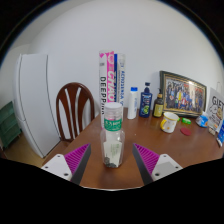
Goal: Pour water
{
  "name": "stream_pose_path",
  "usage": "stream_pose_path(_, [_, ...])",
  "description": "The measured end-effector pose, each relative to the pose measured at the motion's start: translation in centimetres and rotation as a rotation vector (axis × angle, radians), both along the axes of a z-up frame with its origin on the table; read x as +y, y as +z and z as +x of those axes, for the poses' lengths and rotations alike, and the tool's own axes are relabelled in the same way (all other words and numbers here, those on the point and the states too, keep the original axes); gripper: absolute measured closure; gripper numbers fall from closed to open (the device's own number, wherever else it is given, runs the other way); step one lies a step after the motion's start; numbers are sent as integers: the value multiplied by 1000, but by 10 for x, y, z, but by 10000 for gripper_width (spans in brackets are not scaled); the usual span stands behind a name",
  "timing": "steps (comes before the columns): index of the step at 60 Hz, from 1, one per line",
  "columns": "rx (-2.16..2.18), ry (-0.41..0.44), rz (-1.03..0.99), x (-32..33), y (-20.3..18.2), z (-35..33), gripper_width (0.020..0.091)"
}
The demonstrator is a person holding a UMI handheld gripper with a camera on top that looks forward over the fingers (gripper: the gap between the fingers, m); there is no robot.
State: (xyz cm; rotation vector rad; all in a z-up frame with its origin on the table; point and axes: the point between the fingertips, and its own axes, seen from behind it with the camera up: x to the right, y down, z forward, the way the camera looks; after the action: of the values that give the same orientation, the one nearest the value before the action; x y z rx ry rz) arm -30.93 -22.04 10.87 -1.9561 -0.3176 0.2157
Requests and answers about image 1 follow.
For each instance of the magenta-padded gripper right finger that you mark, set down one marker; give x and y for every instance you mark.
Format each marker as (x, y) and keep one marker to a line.
(147, 160)

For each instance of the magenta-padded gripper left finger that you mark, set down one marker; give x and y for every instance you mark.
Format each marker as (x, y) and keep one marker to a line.
(76, 160)

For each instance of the clear plastic drink bottle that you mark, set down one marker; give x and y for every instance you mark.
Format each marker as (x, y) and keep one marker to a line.
(112, 140)

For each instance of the white mug yellow rim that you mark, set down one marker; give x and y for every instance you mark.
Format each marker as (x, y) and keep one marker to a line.
(170, 123)

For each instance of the flat round red coaster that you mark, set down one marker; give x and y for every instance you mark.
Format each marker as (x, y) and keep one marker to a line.
(186, 131)

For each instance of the brown pump bottle yellow label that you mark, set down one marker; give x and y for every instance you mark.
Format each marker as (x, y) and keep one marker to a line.
(158, 107)

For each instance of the dark blue pump bottle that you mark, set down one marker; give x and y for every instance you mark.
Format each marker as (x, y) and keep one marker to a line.
(145, 104)

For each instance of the white bottle blue cap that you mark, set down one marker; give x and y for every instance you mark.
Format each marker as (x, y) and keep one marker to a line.
(132, 105)

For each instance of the blue tissue pack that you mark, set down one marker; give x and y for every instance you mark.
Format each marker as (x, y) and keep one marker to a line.
(202, 120)

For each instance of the white refrigerator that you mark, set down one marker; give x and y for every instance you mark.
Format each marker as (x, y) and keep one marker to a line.
(36, 103)

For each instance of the small clear snack pack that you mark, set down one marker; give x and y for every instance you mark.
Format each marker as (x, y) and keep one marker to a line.
(212, 130)

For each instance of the dark wooden chair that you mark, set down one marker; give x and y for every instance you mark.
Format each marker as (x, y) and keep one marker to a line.
(75, 88)

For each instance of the framed group picture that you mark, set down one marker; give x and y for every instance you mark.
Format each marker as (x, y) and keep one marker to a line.
(183, 94)

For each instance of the green cabinet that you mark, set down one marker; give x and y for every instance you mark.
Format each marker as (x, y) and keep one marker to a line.
(9, 125)

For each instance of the blue detergent bottle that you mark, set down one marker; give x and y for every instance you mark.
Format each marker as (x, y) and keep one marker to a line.
(221, 135)

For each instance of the pink shuttlecock tube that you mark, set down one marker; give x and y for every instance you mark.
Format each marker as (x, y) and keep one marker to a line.
(107, 80)

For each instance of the white paper gift bag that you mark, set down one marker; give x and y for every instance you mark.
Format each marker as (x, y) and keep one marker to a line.
(216, 106)

